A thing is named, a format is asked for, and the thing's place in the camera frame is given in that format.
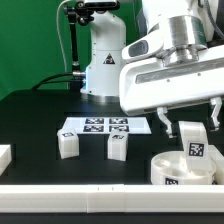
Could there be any white left fence bar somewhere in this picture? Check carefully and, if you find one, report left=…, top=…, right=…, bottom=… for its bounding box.
left=0, top=145, right=12, bottom=176

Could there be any black cable bundle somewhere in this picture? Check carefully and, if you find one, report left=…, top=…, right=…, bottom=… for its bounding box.
left=31, top=73, right=86, bottom=91

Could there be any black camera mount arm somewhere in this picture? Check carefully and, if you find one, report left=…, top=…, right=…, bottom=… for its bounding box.
left=63, top=1, right=94, bottom=76

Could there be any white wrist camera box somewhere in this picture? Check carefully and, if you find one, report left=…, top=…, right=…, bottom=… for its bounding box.
left=122, top=37, right=163, bottom=66

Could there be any white round stool seat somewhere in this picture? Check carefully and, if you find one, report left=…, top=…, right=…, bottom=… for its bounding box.
left=151, top=151, right=216, bottom=185

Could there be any white front fence bar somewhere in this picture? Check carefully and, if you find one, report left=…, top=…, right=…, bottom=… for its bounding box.
left=0, top=185, right=224, bottom=213

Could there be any white cable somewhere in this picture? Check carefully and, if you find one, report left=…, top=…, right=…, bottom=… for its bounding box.
left=55, top=0, right=73, bottom=73

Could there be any white marker sheet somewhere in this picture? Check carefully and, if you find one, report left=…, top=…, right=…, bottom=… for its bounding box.
left=62, top=117, right=151, bottom=134

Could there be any white right fence bar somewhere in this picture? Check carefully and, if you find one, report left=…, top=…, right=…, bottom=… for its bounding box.
left=208, top=145, right=224, bottom=185

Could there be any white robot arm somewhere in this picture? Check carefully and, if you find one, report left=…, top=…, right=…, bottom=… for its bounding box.
left=82, top=0, right=224, bottom=134

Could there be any white fence bar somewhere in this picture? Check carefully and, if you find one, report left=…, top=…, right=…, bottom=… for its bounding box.
left=0, top=185, right=224, bottom=213
left=0, top=145, right=12, bottom=176
left=208, top=145, right=224, bottom=185

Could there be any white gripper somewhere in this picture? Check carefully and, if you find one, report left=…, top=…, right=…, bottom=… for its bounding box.
left=119, top=45, right=224, bottom=138

